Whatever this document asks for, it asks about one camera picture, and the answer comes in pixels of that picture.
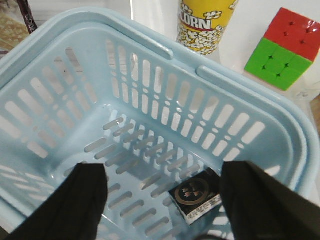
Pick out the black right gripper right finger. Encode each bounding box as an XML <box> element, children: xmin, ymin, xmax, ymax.
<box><xmin>219</xmin><ymin>161</ymin><xmax>320</xmax><ymax>240</ymax></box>

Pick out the light blue plastic basket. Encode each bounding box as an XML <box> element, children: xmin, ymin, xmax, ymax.
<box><xmin>0</xmin><ymin>7</ymin><xmax>320</xmax><ymax>240</ymax></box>

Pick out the colourful rubik's cube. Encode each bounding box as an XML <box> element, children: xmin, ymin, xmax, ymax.
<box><xmin>244</xmin><ymin>7</ymin><xmax>320</xmax><ymax>91</ymax></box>

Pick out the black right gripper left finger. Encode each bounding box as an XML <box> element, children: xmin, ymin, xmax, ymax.
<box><xmin>7</xmin><ymin>163</ymin><xmax>108</xmax><ymax>240</ymax></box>

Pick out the yellow popcorn paper cup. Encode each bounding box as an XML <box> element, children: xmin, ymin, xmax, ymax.
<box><xmin>176</xmin><ymin>0</ymin><xmax>239</xmax><ymax>56</ymax></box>

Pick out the brown cracker bag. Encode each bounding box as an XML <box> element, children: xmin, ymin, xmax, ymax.
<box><xmin>0</xmin><ymin>0</ymin><xmax>38</xmax><ymax>58</ymax></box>

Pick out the black tissue pack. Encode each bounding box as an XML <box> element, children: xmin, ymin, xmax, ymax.
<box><xmin>168</xmin><ymin>168</ymin><xmax>222</xmax><ymax>226</ymax></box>

